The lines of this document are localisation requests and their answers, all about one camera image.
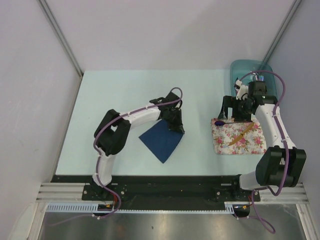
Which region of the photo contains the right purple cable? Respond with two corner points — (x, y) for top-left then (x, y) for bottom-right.
(234, 71), (291, 235)

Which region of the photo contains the aluminium rail frame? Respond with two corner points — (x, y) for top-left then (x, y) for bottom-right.
(30, 183), (320, 240)

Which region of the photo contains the teal plastic bin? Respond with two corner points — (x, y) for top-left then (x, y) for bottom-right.
(230, 59), (278, 97)

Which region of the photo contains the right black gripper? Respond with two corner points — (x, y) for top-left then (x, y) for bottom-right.
(217, 95), (253, 122)

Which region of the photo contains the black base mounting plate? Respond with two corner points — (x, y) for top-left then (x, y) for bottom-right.
(51, 175), (261, 212)

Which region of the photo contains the gold knife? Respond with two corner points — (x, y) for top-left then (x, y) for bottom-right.
(228, 122), (255, 147)

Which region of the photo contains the purple spoon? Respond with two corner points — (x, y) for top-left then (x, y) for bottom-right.
(214, 120), (251, 127)

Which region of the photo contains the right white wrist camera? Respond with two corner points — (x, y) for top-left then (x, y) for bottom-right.
(234, 79), (249, 100)

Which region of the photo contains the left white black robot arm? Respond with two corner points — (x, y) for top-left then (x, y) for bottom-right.
(92, 91), (185, 200)

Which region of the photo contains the floral cloth mat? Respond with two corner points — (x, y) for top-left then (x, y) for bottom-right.
(211, 116), (267, 155)

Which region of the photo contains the white slotted cable duct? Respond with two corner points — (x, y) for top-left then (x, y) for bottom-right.
(46, 202), (236, 215)

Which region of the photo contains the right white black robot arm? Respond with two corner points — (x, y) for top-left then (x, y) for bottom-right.
(213, 80), (307, 201)

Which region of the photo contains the dark blue paper napkin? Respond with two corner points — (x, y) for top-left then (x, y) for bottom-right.
(139, 120), (184, 164)

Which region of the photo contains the iridescent fork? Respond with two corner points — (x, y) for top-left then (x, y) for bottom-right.
(257, 75), (264, 82)

